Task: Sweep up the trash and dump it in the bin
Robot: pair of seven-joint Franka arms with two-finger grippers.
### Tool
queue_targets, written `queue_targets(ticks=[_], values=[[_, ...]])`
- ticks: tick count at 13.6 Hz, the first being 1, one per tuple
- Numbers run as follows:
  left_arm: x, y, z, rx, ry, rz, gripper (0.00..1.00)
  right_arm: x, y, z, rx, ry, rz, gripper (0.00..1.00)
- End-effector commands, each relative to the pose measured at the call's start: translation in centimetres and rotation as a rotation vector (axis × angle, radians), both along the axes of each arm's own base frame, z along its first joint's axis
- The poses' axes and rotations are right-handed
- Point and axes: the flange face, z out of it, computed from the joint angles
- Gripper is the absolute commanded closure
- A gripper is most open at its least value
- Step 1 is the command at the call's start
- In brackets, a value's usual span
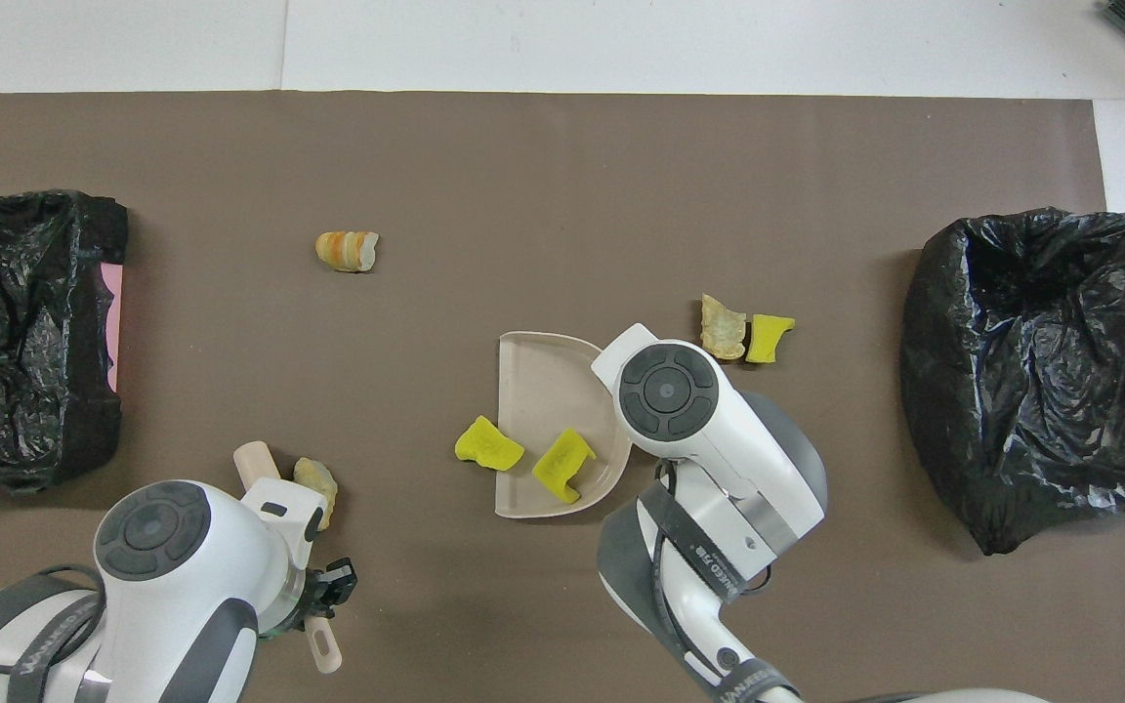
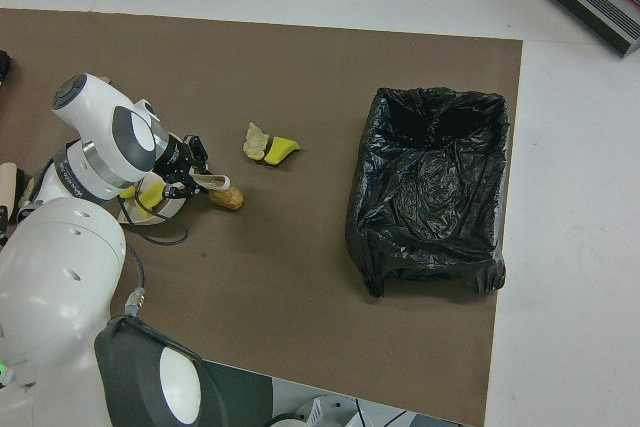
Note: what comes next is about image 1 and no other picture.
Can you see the yellow green-backed sponge piece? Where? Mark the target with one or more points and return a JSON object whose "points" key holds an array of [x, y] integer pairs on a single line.
{"points": [[562, 467]]}

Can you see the pink plastic bin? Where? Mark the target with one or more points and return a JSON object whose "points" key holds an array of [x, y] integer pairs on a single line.
{"points": [[113, 322]]}

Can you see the beige hand brush black bristles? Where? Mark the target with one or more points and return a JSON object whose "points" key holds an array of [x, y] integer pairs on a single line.
{"points": [[257, 464]]}

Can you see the orange white striped sponge piece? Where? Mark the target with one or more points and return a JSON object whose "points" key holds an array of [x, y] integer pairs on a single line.
{"points": [[343, 251]]}

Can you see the large pale sponge chunk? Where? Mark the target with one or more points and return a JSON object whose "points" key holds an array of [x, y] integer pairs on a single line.
{"points": [[316, 478]]}

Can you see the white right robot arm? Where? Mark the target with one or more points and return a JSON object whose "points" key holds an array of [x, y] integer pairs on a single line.
{"points": [[719, 439]]}

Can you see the beige plastic dustpan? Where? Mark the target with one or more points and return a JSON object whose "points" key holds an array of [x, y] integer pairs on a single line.
{"points": [[543, 391]]}

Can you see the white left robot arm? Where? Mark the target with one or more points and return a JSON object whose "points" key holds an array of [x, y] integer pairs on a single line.
{"points": [[182, 566]]}

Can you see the pale ridged sponge piece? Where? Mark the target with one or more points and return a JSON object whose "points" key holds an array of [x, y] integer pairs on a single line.
{"points": [[722, 330]]}

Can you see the brown paper table mat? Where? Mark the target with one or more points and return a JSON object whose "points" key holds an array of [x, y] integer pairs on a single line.
{"points": [[562, 146]]}

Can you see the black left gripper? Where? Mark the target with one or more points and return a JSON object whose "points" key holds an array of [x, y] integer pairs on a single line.
{"points": [[333, 584]]}

